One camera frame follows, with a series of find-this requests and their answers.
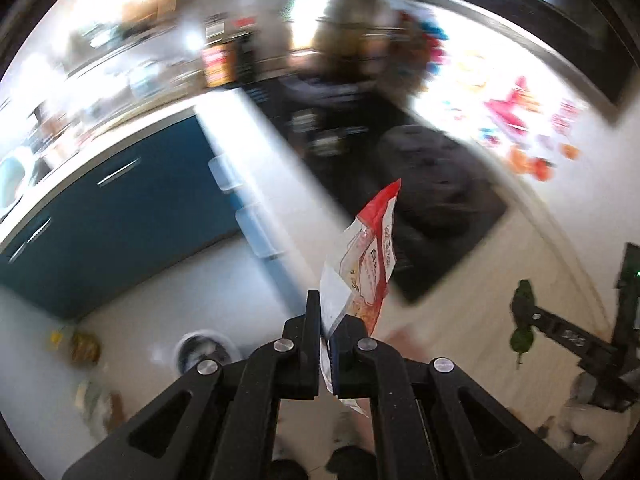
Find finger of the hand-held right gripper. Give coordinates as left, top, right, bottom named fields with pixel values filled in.
left=509, top=292, right=622, bottom=368

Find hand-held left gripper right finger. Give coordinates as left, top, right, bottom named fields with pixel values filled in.
left=329, top=313, right=585, bottom=480

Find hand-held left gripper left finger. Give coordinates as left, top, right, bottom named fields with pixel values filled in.
left=60, top=289, right=322, bottom=480

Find green pepper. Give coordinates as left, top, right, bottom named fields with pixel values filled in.
left=509, top=279, right=540, bottom=370

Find black trash bin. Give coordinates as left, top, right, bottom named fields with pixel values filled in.
left=172, top=330, right=241, bottom=378

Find red and white plastic bag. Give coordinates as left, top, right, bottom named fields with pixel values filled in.
left=320, top=178, right=403, bottom=417

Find black gas stove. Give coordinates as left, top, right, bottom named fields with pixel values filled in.
left=245, top=75, right=508, bottom=303

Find vegetable scraps pile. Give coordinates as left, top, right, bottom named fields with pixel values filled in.
left=75, top=380, right=126, bottom=436

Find brown floor scrap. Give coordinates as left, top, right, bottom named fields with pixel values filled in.
left=70, top=332, right=101, bottom=363

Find blue kitchen cabinets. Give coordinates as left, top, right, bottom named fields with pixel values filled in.
left=0, top=112, right=246, bottom=321

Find brown label sauce bottle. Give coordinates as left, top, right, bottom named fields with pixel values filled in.
left=202, top=42, right=236, bottom=88

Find dark sauce bottle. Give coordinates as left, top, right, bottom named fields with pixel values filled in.
left=235, top=15, right=261, bottom=86

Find dish rack with dishes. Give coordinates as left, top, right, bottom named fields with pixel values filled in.
left=65, top=10, right=201, bottom=106

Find stainless steel steamer pot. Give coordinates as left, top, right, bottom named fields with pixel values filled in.
left=285, top=0, right=401, bottom=91

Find white basin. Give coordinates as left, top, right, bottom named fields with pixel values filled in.
left=0, top=147, right=31, bottom=211

